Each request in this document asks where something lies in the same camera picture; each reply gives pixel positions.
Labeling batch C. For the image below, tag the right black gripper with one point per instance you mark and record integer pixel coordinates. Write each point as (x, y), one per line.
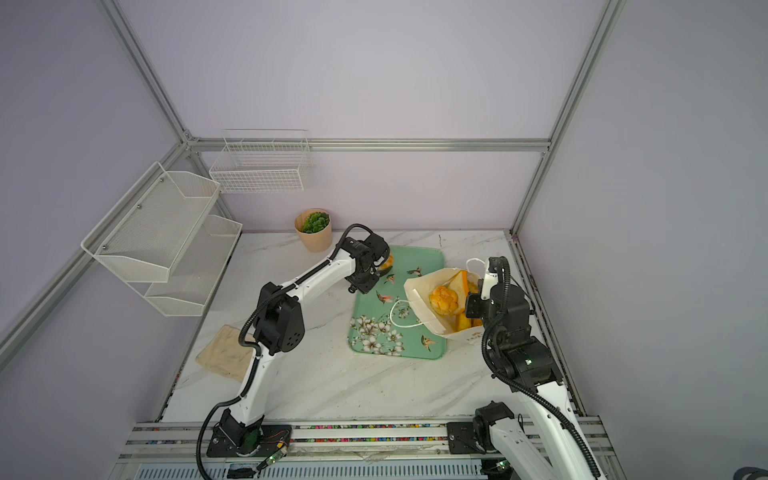
(471, 301)

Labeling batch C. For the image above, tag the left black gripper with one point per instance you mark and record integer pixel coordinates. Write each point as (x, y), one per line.
(368, 286)

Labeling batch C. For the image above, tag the orange fake donut bread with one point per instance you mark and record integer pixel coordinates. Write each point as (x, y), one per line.
(387, 265)

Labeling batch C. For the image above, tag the white paper bag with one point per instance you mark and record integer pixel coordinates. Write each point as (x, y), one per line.
(415, 310)

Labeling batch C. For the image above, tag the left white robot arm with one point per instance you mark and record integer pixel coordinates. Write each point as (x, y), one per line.
(276, 327)

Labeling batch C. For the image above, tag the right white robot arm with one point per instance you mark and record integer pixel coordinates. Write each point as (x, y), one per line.
(519, 360)

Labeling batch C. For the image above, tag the fake toast slice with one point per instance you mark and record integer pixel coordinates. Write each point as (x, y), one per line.
(463, 287)

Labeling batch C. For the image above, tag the potted green plant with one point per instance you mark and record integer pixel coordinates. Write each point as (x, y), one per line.
(314, 229)

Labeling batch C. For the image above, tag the green floral tray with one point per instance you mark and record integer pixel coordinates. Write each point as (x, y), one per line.
(383, 322)

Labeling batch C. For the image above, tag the white two-tier mesh shelf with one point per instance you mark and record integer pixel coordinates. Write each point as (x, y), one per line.
(165, 241)

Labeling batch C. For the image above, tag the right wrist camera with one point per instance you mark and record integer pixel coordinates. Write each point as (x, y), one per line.
(488, 282)

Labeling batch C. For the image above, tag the white wire basket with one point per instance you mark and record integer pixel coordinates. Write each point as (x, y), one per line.
(263, 161)

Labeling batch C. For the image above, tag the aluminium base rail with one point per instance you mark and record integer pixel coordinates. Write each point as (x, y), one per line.
(358, 440)

